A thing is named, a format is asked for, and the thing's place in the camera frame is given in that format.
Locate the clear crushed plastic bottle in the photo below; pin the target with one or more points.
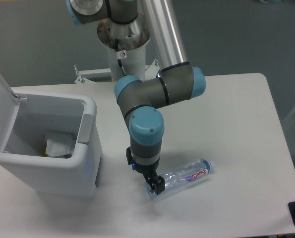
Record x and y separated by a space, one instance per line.
183 177

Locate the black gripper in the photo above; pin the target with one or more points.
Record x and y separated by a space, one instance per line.
156 182

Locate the yellow trash in can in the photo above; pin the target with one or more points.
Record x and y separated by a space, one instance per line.
44 153

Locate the clear plastic wrapper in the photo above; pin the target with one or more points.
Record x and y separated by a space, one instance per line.
59 145

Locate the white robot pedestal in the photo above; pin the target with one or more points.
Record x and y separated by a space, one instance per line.
126 49

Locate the white trash can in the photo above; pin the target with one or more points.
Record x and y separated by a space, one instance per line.
44 112

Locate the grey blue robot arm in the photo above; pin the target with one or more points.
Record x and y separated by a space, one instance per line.
176 81

